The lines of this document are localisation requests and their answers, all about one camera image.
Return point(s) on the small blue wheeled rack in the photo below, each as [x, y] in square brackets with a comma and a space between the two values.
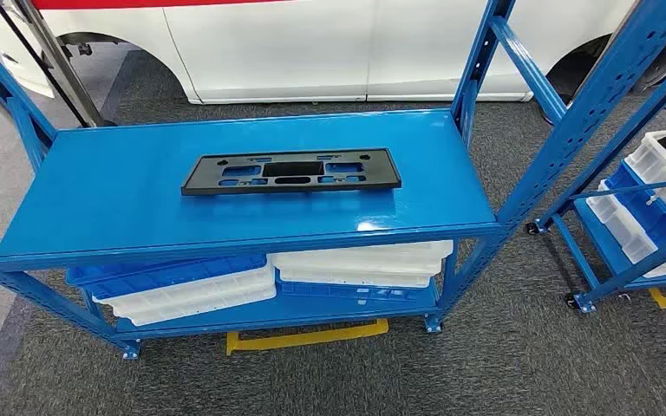
[577, 252]

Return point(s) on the white car with red stripe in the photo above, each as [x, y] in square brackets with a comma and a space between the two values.
[281, 46]

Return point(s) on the flat blue plastic tray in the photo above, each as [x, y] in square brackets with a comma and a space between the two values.
[333, 291]

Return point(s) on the blue plastic crate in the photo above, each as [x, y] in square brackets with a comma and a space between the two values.
[649, 215]

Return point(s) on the blue plastic compartment tray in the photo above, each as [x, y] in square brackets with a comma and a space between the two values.
[166, 275]

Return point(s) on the tall white plastic crate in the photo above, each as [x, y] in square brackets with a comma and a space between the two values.
[654, 163]

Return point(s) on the black plastic plate frame part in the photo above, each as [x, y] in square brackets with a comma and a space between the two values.
[206, 178]

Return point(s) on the large blue metal shelf rack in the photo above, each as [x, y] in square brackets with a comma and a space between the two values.
[137, 189]

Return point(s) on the low white plastic crate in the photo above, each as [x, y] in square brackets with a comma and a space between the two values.
[620, 227]

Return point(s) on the white plastic compartment tray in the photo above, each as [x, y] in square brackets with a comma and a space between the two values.
[195, 301]

